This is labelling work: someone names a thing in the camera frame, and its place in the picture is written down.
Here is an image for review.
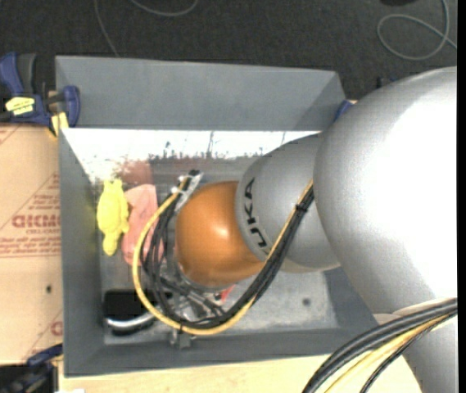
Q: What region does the shiny grey curved tool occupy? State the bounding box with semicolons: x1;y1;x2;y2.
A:
104;314;156;336

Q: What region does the grey metal bin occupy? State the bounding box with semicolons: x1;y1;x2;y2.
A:
54;55;382;376

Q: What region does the black rectangular block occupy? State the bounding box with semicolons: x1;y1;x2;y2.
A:
104;289;152;319

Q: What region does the yellow toy animal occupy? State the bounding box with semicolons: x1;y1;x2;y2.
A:
96;178;131;258

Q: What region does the brown cardboard board, red print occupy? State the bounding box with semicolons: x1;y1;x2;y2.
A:
0;122;66;368

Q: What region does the pink cloth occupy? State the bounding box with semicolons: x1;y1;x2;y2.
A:
120;183;161;267

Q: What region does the small red thing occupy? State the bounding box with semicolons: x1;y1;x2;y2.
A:
215;285;237;303

